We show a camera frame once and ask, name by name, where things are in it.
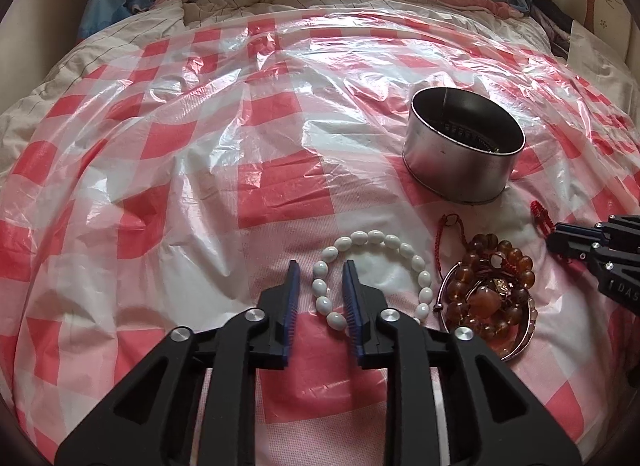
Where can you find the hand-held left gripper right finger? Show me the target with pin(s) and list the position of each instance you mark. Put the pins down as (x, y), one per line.
(350, 296)

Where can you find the pink cloth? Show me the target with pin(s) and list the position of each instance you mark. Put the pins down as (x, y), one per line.
(490, 4)

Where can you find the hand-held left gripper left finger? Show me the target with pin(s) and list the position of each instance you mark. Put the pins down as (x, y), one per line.
(293, 296)

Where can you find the round metal tin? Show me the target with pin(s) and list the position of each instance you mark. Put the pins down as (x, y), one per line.
(450, 165)

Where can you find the red white checked plastic sheet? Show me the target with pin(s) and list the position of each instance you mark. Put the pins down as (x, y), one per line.
(225, 170)

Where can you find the silver bangle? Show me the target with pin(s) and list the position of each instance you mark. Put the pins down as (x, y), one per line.
(520, 341)

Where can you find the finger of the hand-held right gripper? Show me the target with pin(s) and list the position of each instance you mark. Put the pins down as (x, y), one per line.
(575, 229)
(567, 246)

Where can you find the beige cushion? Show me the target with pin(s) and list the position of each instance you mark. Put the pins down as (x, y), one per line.
(595, 43)

